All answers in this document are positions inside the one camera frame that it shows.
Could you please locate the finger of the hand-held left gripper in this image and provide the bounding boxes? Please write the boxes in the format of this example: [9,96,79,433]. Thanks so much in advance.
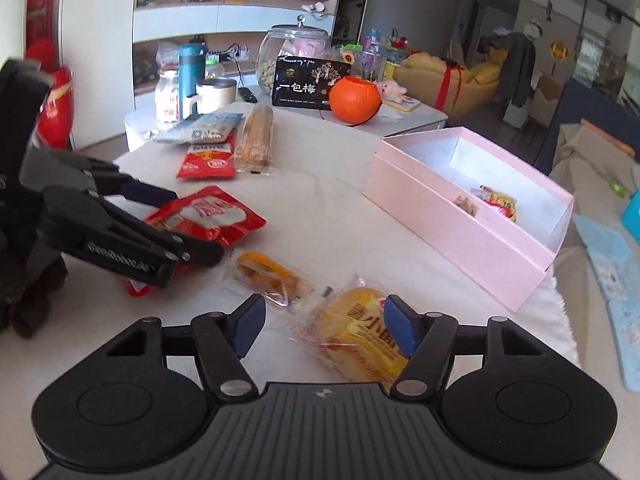
[21,147,177,206]
[44,191,224,269]

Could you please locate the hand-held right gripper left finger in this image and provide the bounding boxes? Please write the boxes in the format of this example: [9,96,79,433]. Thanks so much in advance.
[105,294,267,403]

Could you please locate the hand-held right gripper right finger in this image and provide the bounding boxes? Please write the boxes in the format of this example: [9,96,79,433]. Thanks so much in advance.
[384,295,543,402]

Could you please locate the large red snack packet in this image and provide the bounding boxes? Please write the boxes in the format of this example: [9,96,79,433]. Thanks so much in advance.
[121,186,267,297]

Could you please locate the clear bread packet yellow label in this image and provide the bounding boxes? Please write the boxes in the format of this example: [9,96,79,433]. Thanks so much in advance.
[292,275,416,386]

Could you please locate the orange fried snack packet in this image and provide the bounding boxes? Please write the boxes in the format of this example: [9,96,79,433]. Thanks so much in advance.
[221,251,317,313]

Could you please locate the small red white-label packet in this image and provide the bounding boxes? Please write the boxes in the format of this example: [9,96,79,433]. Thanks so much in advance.
[176,131,237,181]

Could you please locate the blue and white snack packet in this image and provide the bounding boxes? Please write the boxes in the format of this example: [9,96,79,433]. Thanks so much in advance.
[152,111,244,145]

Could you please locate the pink cardboard box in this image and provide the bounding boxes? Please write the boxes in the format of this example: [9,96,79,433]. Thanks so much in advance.
[362,126,575,313]

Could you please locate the clear biscuit stick packet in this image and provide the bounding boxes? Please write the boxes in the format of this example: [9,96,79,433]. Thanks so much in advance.
[234,105,277,175]

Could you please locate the yellow rice cracker packet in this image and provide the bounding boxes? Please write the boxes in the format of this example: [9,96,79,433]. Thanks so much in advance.
[471,185,518,222]

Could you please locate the white plastic jar red label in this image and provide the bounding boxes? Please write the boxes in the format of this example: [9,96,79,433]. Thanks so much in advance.
[156,70,182,131]

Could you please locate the red vase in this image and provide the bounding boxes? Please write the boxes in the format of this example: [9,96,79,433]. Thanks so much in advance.
[37,67,77,149]

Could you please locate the white mug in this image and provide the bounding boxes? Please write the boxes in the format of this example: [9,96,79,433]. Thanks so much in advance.
[181,78,237,118]

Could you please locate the teal thermos bottle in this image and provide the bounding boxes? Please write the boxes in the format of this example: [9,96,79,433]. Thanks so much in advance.
[178,42,208,116]

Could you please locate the red ball flower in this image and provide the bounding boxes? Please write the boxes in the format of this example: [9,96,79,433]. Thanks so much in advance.
[25,40,66,74]

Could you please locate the white power strip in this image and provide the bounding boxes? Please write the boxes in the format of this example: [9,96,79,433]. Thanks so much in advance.
[207,44,251,61]

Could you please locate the white TV cabinet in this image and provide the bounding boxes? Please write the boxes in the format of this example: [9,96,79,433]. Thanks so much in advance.
[132,0,342,97]

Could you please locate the black gift box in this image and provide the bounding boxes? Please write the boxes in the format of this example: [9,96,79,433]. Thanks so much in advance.
[272,57,353,110]

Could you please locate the glass jar with lid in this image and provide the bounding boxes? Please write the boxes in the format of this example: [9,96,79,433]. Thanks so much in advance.
[256,15,333,98]

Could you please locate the white coffee table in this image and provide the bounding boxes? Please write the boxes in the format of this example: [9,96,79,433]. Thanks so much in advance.
[124,97,449,161]

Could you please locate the light blue cartoon box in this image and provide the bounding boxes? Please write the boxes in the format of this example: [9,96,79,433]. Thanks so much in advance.
[572,214,640,302]
[606,299,640,392]

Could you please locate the orange pumpkin-shaped container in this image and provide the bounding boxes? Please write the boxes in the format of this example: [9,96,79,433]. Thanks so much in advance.
[327,76,383,126]

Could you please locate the yellow picture book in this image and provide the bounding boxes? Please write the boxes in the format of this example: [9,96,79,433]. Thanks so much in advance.
[385,95,422,112]

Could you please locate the pink plush toy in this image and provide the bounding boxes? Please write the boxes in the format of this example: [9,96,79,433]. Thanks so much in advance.
[375,80,408,104]

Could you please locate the grey covered sofa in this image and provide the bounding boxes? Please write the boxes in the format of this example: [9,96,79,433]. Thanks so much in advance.
[550,120,640,261]

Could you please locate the small clear jar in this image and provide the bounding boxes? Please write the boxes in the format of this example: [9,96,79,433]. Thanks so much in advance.
[332,44,364,64]

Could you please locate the yellow armchair with red ribbon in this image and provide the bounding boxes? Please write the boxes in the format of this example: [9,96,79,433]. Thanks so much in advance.
[400,52,502,121]

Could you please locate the teal toy machine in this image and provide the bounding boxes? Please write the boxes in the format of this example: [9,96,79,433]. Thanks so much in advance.
[620,192,640,239]

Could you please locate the beige chair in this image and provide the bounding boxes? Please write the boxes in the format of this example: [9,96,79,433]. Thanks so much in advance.
[502,72,564,129]

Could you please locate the colourful toy pile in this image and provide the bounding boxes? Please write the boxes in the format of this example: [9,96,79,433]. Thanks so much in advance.
[362,27,417,67]

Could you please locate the long orange pillow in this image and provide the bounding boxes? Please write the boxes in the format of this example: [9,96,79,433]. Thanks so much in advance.
[580,119,637,157]

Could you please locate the dark coat on rack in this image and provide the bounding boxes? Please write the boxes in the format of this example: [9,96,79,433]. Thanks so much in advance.
[480,32,537,109]

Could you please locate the glass fish tank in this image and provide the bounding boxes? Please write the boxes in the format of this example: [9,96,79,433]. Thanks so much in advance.
[575,30,640,97]

